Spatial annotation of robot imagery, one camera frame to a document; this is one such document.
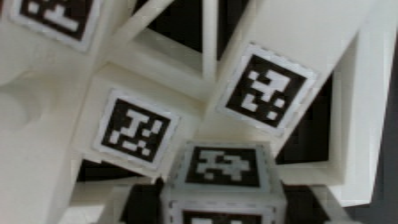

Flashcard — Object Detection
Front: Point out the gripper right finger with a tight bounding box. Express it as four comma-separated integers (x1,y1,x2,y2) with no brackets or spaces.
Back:
284,185,330,224

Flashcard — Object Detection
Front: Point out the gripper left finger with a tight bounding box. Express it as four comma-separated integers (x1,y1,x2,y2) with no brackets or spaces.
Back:
119,184,162,224

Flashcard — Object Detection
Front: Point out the white chair seat block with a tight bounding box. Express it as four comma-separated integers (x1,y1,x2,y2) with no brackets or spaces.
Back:
59,0,398,224

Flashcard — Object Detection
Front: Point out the white tagged cube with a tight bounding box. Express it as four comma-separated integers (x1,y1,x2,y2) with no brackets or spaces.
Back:
160,142,288,224

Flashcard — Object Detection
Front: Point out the white long chair bar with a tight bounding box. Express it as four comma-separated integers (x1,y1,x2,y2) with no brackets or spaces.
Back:
73,65,201,179

